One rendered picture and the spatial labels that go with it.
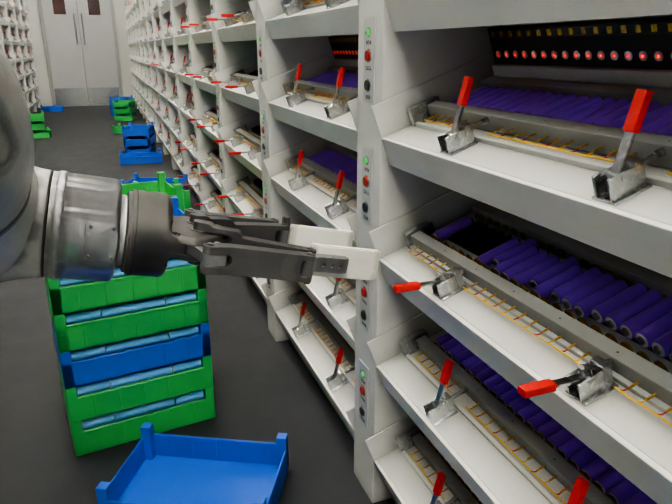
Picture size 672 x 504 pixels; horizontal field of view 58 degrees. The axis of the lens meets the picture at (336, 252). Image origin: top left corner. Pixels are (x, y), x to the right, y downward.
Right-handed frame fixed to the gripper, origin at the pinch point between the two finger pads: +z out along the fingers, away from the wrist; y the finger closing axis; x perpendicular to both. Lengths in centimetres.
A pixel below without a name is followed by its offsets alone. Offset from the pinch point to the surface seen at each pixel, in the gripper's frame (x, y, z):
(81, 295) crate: -31, -65, -23
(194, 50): 23, -240, 16
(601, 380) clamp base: -5.8, 15.4, 22.6
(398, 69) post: 20.4, -30.2, 17.1
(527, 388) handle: -7.0, 14.7, 14.9
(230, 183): -24, -170, 26
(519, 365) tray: -8.7, 6.7, 20.6
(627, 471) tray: -11.5, 21.2, 22.3
